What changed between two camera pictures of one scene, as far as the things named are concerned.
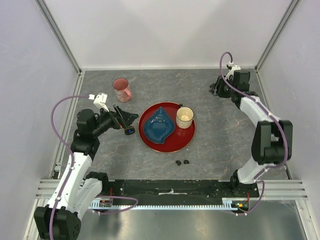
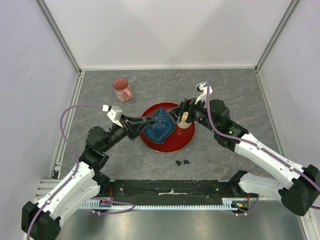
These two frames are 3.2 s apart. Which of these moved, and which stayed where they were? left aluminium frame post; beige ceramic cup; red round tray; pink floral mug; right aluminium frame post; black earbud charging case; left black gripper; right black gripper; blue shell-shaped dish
Moved: black earbud charging case; left black gripper; right black gripper
Stayed: blue shell-shaped dish; left aluminium frame post; red round tray; pink floral mug; right aluminium frame post; beige ceramic cup
